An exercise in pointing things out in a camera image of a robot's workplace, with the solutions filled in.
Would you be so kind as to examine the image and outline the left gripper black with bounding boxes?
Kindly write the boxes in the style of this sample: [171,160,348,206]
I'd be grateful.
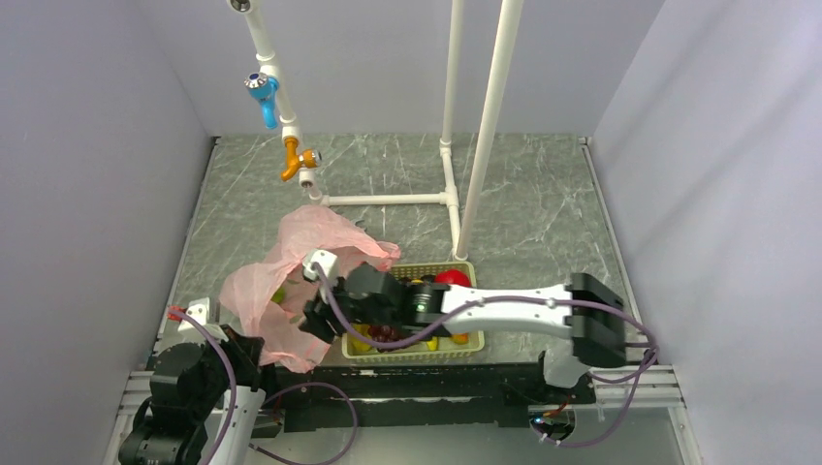
[191,322,265,418]

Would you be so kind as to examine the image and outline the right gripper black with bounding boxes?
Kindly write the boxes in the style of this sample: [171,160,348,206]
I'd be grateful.
[300,270,398,343]

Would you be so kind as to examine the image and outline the pink plastic bag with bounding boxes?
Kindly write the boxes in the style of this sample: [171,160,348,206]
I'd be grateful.
[219,205,401,373]

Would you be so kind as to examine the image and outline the red fake tomato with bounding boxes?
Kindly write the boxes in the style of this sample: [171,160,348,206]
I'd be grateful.
[434,268,472,288]

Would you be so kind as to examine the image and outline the dark red fake grapes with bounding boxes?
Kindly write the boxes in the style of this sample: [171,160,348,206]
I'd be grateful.
[366,325,401,343]

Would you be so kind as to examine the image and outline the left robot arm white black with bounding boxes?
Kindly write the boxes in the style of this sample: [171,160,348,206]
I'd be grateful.
[117,325,279,464]

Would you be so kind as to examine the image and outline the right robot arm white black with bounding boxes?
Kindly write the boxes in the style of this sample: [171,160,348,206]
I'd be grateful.
[299,263,627,402]

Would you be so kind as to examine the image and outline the green fake pepper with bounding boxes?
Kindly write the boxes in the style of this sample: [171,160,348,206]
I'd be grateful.
[270,288,286,304]

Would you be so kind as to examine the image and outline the yellow fake mango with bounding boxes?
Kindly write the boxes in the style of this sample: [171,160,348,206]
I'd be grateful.
[350,325,372,353]

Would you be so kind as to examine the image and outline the red orange fake mango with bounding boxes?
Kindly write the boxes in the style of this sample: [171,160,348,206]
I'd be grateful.
[450,333,469,345]

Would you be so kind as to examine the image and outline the pale green plastic basket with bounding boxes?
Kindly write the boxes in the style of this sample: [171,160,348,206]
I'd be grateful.
[340,262,486,363]

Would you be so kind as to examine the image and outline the orange tap valve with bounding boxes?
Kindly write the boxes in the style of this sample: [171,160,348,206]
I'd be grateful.
[280,136,322,182]

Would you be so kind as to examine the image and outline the blue tap valve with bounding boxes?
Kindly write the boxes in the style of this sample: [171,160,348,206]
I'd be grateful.
[244,73,279,130]

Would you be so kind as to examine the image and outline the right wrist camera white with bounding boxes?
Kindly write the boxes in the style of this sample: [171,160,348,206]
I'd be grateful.
[302,249,339,282]

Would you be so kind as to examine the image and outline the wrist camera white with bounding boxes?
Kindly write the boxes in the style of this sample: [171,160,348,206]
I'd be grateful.
[167,297,224,340]
[302,249,339,282]

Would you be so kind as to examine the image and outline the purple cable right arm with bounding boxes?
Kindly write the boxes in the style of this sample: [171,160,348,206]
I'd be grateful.
[311,263,661,450]

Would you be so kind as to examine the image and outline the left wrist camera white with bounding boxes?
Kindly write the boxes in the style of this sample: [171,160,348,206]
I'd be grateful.
[167,297,224,340]

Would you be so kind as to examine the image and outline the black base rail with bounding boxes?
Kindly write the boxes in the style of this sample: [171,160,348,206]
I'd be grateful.
[262,362,596,432]

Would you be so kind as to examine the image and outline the white PVC pipe frame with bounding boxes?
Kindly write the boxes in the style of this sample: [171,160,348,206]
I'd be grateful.
[226,0,525,264]

